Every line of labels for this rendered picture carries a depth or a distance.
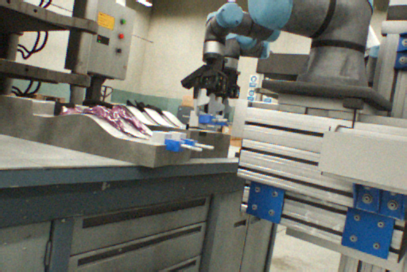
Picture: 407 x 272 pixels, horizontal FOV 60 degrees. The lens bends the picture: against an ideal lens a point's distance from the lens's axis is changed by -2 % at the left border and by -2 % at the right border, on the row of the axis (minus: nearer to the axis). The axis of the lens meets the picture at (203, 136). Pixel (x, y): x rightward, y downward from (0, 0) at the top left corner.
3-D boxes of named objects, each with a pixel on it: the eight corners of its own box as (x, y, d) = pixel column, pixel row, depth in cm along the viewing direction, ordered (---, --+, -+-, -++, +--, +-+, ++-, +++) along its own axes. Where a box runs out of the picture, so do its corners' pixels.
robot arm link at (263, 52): (264, 55, 137) (236, 52, 140) (269, 61, 147) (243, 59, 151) (267, 35, 136) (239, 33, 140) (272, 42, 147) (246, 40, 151)
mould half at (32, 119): (189, 160, 110) (195, 125, 109) (153, 168, 85) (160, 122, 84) (56, 133, 124) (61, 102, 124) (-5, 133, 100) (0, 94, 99)
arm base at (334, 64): (374, 99, 80) (381, 56, 79) (356, 88, 68) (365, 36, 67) (310, 93, 89) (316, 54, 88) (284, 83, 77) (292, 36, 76)
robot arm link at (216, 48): (199, 42, 122) (211, 52, 129) (197, 55, 122) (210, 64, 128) (218, 40, 118) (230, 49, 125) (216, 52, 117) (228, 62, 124)
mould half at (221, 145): (227, 157, 136) (233, 122, 135) (186, 157, 114) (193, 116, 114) (134, 136, 164) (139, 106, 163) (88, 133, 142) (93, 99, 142)
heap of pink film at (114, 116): (153, 135, 110) (157, 110, 109) (124, 135, 93) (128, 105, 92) (83, 122, 117) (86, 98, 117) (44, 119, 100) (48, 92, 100)
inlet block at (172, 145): (203, 160, 93) (206, 139, 92) (196, 161, 88) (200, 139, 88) (156, 150, 97) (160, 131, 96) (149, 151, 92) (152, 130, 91)
